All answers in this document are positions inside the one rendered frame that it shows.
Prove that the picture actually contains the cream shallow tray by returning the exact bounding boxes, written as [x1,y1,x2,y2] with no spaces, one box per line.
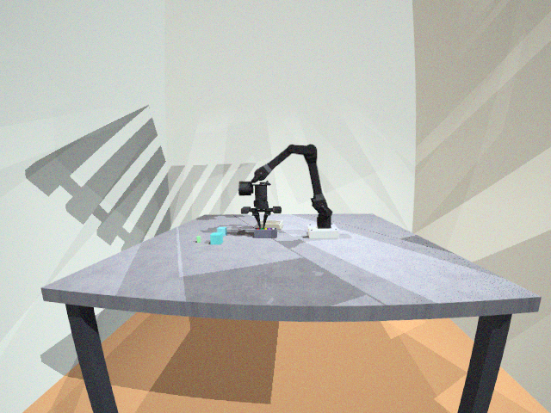
[260,220,282,230]

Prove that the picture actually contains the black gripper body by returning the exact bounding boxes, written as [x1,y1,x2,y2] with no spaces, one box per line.
[241,195,282,214]

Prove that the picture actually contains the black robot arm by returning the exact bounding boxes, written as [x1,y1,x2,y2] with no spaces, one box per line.
[238,145,332,229]

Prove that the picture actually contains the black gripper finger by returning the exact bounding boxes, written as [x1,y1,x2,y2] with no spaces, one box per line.
[263,213,271,228]
[252,213,261,228]

